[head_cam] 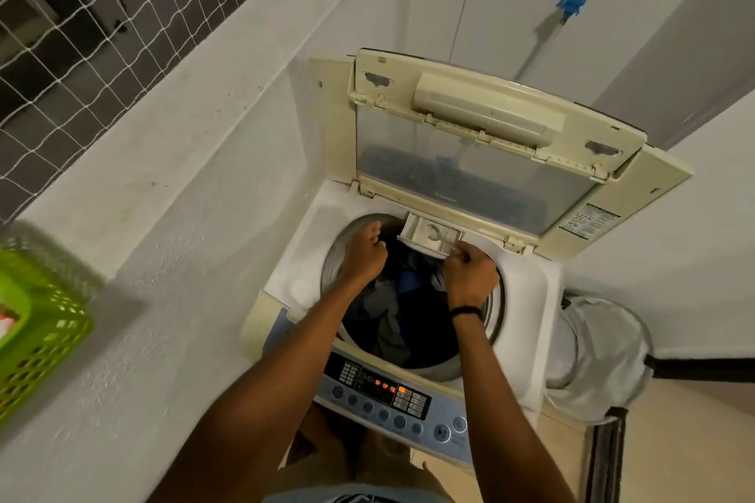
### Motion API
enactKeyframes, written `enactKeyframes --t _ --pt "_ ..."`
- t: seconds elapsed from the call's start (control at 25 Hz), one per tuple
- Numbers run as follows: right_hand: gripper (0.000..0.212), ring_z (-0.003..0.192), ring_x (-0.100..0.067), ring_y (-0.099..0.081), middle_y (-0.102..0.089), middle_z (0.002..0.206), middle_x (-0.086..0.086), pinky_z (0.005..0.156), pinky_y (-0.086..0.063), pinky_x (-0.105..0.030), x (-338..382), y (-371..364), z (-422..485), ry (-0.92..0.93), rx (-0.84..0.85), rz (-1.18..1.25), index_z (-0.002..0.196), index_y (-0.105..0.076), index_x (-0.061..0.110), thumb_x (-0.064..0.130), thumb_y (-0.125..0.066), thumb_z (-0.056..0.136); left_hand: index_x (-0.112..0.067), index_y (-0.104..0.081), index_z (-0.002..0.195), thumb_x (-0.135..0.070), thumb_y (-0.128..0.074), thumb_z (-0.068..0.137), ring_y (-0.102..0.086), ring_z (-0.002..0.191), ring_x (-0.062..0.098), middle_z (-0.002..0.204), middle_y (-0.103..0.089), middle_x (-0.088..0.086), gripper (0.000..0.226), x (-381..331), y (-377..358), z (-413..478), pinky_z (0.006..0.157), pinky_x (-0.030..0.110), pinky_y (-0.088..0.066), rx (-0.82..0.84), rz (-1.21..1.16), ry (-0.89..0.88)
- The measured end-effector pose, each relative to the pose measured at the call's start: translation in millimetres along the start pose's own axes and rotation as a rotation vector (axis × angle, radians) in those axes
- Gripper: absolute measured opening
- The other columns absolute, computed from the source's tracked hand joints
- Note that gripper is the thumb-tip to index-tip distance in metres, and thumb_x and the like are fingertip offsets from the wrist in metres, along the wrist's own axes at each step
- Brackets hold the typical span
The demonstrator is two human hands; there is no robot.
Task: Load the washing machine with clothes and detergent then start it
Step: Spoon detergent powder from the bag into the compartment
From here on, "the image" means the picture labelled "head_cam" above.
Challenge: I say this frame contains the person's left hand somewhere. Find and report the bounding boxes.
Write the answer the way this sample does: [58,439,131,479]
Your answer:
[339,220,389,285]

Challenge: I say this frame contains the person's right hand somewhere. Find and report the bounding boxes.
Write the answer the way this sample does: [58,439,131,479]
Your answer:
[442,241,501,312]

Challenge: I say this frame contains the dark blue clothes item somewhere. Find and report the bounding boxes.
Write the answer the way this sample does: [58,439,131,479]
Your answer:
[396,266,439,309]

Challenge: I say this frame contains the metal spoon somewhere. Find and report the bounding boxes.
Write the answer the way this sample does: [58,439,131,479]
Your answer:
[425,224,459,253]

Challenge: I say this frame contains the light blue denim clothes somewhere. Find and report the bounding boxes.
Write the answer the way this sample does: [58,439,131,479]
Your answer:
[358,278,409,363]

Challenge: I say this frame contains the black clothes item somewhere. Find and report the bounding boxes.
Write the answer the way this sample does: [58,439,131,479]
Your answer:
[407,296,462,369]

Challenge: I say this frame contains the white and blue washing machine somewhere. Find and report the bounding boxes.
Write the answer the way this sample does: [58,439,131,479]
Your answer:
[240,47,694,468]

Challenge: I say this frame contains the detergent powder packet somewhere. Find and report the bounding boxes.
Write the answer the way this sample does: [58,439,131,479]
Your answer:
[0,302,22,342]

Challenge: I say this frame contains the person's left forearm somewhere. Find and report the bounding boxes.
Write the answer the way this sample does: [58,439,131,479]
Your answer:
[147,275,366,503]

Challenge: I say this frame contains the person's right forearm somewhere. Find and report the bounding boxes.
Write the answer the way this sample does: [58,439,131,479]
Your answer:
[451,310,576,503]

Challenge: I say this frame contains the white mesh laundry basket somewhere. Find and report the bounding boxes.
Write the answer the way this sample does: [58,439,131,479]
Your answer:
[545,295,654,426]

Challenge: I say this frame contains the person's right leg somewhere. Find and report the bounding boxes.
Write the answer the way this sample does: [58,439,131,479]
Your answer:
[359,431,451,492]

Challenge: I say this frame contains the colourful printed shirt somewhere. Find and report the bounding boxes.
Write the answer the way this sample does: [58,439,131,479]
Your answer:
[277,482,437,503]

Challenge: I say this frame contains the green plastic basket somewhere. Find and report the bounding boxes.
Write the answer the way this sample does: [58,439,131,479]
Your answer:
[0,246,95,427]

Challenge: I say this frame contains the white window safety net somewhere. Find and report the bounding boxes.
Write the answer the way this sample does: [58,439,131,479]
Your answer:
[0,0,322,224]

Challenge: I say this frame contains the black sliding door frame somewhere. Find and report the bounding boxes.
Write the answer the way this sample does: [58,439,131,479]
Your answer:
[584,356,755,503]

